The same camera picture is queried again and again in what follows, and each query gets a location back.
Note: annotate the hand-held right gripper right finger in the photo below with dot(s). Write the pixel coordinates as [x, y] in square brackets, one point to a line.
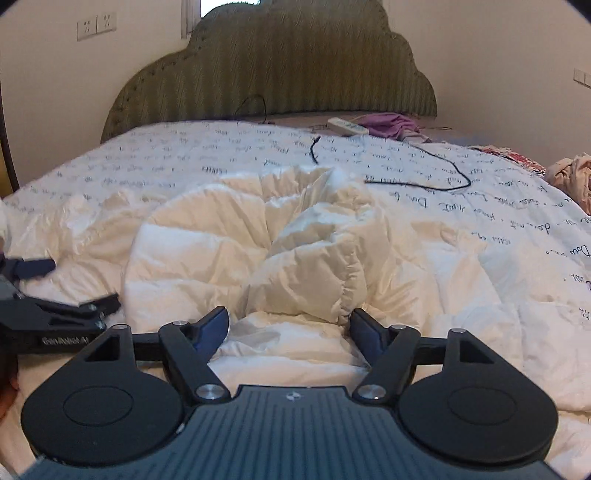
[365, 333]

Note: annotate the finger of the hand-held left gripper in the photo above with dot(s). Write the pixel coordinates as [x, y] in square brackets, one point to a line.
[32, 267]
[92, 308]

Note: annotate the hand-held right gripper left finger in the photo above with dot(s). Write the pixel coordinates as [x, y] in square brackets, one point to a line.
[213, 328]

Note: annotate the white script printed blanket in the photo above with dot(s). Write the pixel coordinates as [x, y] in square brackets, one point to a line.
[184, 152]

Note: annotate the white power strip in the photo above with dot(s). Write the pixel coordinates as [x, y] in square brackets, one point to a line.
[347, 126]

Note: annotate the purple cloth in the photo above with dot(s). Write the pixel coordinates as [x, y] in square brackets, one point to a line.
[390, 123]

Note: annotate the grey bed mattress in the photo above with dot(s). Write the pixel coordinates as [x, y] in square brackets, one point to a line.
[304, 121]

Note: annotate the floral red cloth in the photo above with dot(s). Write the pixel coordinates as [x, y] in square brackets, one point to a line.
[512, 159]

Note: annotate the beige crumpled cloth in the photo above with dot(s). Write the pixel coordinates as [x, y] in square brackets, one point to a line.
[570, 177]

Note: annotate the green upholstered headboard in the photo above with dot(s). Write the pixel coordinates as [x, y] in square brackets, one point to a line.
[277, 64]

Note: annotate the window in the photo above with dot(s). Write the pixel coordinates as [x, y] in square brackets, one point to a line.
[196, 14]

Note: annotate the white wall socket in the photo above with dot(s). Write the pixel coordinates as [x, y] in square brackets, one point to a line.
[106, 22]
[87, 28]

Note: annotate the white wall switch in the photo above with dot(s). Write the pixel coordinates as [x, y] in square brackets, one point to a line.
[582, 77]

